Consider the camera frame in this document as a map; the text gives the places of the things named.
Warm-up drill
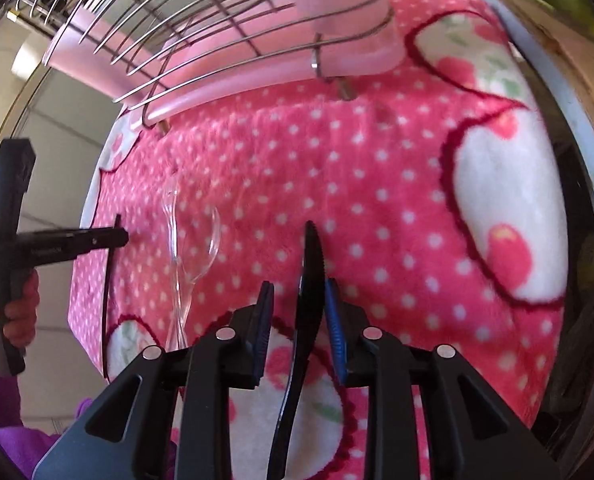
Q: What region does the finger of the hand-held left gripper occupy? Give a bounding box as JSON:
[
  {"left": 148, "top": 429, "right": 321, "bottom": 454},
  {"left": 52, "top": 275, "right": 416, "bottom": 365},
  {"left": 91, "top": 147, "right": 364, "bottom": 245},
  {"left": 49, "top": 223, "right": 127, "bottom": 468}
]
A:
[{"left": 23, "top": 226, "right": 130, "bottom": 267}]

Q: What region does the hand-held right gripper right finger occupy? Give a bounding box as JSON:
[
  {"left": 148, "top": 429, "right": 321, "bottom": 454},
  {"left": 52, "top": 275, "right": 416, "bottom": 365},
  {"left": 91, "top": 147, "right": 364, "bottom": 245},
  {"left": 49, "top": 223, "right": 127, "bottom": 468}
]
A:
[{"left": 324, "top": 277, "right": 561, "bottom": 480}]

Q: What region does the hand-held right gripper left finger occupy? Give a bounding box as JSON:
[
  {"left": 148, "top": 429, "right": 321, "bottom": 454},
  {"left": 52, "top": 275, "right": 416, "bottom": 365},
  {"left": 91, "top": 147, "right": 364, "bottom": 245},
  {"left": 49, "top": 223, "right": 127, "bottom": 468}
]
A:
[{"left": 32, "top": 281, "right": 276, "bottom": 480}]

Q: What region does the black plastic spoon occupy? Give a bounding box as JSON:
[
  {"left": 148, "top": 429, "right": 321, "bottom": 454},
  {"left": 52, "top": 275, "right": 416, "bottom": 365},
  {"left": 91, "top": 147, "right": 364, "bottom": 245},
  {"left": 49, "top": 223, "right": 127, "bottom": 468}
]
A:
[{"left": 101, "top": 213, "right": 124, "bottom": 382}]

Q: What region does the black plastic knife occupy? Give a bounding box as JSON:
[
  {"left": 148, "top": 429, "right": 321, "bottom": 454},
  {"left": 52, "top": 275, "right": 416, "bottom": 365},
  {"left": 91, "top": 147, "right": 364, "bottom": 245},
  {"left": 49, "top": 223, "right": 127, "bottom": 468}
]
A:
[{"left": 267, "top": 220, "right": 326, "bottom": 480}]

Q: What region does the clear plastic fork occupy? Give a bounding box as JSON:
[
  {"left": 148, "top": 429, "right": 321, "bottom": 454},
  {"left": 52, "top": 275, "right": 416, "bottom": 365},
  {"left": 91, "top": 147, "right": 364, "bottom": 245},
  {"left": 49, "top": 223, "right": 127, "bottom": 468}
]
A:
[{"left": 161, "top": 169, "right": 184, "bottom": 352}]

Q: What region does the clear plastic spoon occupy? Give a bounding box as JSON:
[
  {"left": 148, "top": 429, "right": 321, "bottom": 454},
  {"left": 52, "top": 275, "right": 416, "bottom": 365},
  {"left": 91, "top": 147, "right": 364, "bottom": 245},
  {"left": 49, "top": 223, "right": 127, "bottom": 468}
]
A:
[{"left": 174, "top": 204, "right": 223, "bottom": 352}]

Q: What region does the metal wire utensil rack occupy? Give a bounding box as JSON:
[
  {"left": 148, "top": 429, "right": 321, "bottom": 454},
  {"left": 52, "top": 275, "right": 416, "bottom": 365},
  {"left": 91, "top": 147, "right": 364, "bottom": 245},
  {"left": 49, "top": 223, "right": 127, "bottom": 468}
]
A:
[{"left": 7, "top": 0, "right": 396, "bottom": 134}]

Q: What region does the person's left hand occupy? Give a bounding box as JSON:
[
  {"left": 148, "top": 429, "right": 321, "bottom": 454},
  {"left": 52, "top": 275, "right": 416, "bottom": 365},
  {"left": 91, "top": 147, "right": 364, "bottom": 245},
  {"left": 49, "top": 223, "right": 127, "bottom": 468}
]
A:
[{"left": 1, "top": 269, "right": 42, "bottom": 357}]

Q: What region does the pink polka dot blanket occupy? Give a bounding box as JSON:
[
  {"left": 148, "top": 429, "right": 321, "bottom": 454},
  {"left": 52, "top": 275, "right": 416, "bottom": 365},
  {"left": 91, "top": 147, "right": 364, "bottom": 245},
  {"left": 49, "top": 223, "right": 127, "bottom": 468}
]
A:
[{"left": 67, "top": 0, "right": 569, "bottom": 480}]

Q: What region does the purple clothing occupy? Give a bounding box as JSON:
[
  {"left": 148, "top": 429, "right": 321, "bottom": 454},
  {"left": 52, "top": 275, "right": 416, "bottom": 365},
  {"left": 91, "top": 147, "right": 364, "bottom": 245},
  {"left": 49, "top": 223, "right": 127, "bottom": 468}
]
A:
[{"left": 0, "top": 347, "right": 95, "bottom": 480}]

